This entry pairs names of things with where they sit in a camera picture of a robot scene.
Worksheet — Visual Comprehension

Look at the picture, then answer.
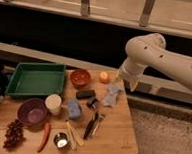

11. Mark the red chili pepper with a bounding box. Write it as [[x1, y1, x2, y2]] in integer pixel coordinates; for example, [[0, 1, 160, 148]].
[[37, 122, 51, 152]]

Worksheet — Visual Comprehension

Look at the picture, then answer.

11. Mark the black rectangular block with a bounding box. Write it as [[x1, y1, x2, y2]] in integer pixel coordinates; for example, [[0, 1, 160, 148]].
[[76, 90, 95, 99]]

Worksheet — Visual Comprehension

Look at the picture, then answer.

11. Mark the crumpled grey-blue cloth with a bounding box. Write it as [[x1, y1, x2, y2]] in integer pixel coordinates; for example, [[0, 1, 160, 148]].
[[102, 84, 124, 107]]

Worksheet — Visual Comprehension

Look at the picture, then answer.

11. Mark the orange round fruit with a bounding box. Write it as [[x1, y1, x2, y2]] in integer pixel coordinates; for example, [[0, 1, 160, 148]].
[[99, 71, 110, 83]]

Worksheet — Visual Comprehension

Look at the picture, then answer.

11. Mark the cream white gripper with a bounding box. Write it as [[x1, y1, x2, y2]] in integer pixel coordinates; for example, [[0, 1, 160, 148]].
[[118, 59, 144, 92]]

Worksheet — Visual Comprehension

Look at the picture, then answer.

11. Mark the small metal cup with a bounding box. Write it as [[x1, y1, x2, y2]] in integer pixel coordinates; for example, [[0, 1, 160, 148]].
[[53, 132, 68, 149]]

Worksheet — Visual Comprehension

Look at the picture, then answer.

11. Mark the wooden cutting board table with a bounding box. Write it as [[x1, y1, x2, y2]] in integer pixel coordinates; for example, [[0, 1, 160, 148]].
[[0, 70, 138, 154]]

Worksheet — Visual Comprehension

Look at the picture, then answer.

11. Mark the red-brown bowl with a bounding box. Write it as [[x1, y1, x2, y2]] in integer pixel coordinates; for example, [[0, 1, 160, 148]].
[[69, 69, 91, 87]]

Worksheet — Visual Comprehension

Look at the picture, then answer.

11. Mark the blue sponge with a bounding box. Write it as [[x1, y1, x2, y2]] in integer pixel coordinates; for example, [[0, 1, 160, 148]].
[[67, 99, 82, 120]]

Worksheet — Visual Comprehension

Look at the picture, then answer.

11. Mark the white paper cup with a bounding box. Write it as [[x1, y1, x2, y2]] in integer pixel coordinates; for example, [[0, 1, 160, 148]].
[[45, 94, 62, 116]]

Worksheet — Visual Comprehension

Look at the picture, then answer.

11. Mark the silver fork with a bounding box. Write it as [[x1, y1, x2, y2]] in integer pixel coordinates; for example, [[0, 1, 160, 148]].
[[92, 114, 106, 136]]

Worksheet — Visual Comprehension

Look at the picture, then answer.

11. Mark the green plastic tray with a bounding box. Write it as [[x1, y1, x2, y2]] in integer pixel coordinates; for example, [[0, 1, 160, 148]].
[[6, 62, 66, 99]]

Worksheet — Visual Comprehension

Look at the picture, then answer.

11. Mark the purple bowl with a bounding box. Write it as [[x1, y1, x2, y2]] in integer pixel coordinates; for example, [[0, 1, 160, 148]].
[[17, 98, 48, 126]]

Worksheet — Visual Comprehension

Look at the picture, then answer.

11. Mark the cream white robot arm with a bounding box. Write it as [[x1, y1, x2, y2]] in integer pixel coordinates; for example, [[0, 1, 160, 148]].
[[118, 33, 192, 91]]

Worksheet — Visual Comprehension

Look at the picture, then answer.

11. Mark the bunch of dark grapes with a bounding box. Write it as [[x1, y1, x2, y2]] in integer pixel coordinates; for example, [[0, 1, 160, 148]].
[[3, 119, 24, 149]]

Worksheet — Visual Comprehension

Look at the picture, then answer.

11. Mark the black handled utensil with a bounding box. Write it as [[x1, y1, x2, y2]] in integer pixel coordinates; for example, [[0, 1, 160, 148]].
[[84, 112, 99, 140]]

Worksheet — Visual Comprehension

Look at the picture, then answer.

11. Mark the small black clip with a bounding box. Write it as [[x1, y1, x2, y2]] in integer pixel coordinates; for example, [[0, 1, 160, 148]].
[[86, 97, 100, 110]]

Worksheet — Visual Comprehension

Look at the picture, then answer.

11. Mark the wooden stick utensil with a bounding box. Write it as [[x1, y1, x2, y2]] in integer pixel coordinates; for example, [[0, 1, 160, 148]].
[[66, 120, 84, 150]]

